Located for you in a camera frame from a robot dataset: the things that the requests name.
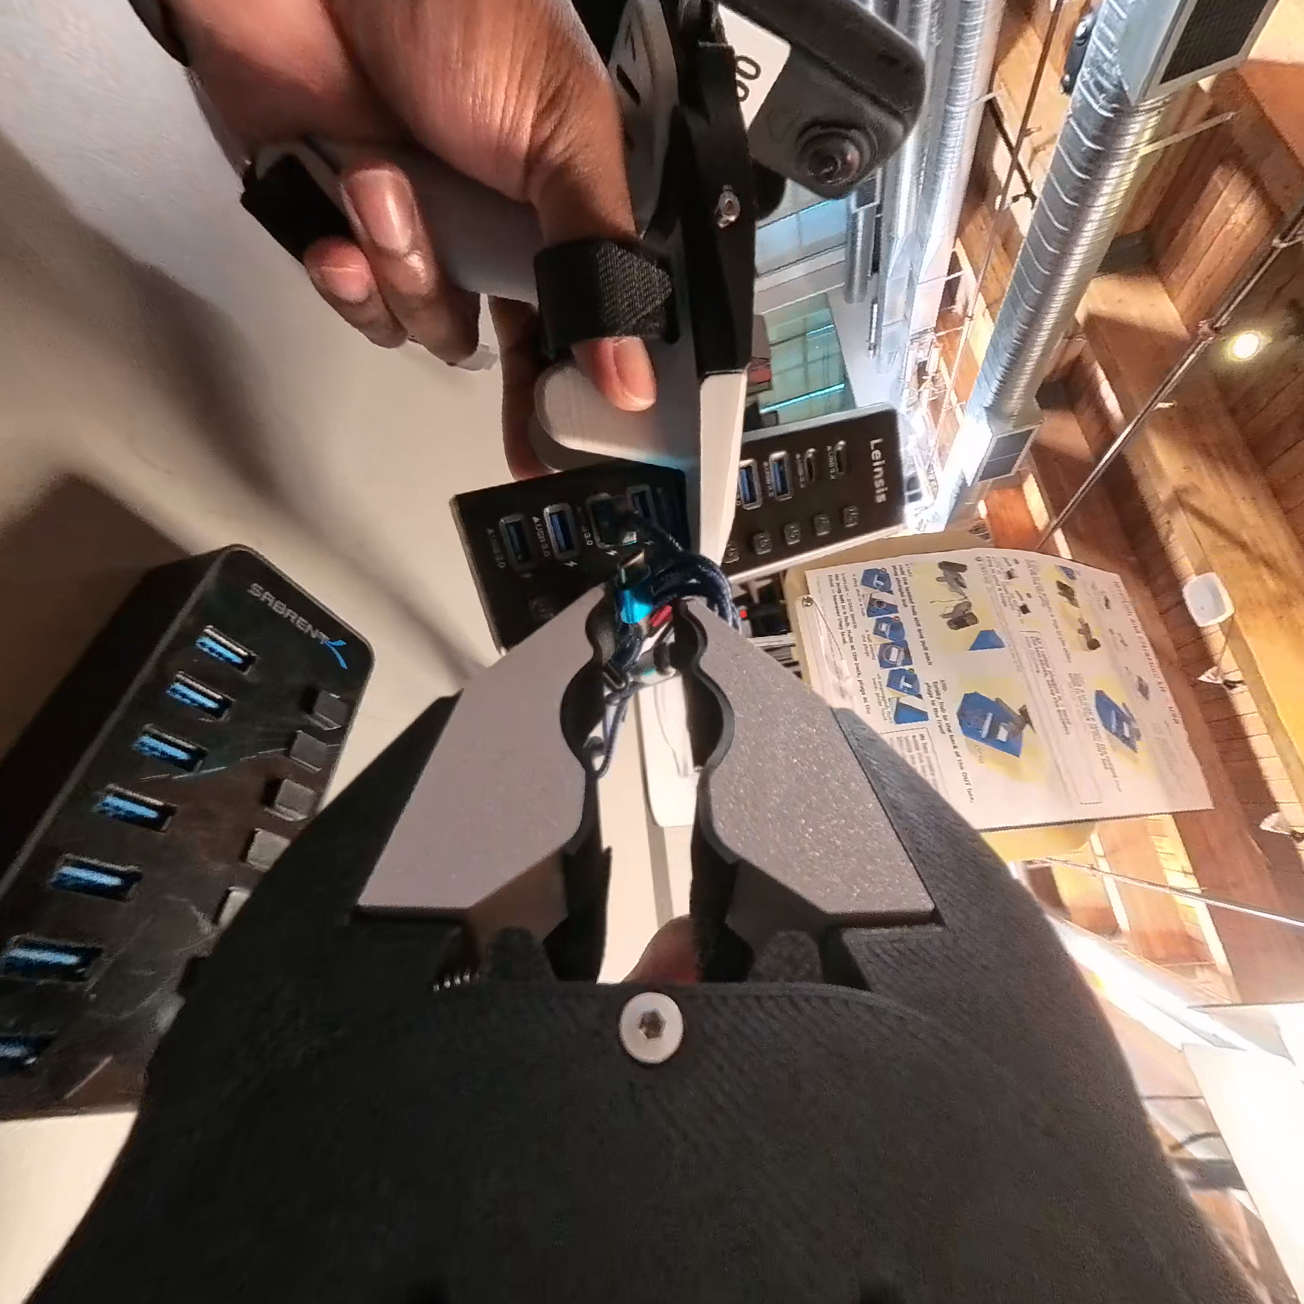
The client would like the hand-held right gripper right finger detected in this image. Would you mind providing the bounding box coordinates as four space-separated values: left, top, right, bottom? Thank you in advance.
676 599 937 931

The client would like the person's right hand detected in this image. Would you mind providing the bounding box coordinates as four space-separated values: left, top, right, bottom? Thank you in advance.
624 914 701 982

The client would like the person's left hand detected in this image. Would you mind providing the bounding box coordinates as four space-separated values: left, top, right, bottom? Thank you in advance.
183 0 661 482

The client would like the duct vent grille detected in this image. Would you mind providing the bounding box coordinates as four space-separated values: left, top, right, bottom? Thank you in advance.
1151 0 1265 88
963 426 1039 490

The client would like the slim silver ventilation duct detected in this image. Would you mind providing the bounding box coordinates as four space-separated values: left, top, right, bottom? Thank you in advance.
865 0 1004 329

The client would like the metal ceiling rod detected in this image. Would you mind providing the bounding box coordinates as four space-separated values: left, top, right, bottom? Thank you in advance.
1034 219 1304 546

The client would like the large black usb hub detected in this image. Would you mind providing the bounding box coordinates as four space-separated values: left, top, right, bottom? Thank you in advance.
0 546 376 1123

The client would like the printed instruction sheet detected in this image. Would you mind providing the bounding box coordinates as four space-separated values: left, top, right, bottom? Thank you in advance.
804 547 1214 831

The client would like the blue braided usb cable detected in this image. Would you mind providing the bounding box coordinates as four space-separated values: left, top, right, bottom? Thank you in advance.
585 530 736 777

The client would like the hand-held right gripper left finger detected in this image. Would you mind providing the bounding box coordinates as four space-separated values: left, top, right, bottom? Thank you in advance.
356 586 613 931

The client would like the wide silver ventilation duct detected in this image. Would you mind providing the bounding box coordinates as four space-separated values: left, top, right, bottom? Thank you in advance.
963 0 1174 434

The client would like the short black usb hub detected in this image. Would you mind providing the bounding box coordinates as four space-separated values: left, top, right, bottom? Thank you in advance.
450 465 705 655

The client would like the instruction sheet on clipboard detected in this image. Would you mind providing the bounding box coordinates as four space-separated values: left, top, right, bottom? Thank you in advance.
782 523 1218 859

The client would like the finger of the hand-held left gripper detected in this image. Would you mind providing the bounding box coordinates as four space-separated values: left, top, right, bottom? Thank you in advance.
698 367 753 570

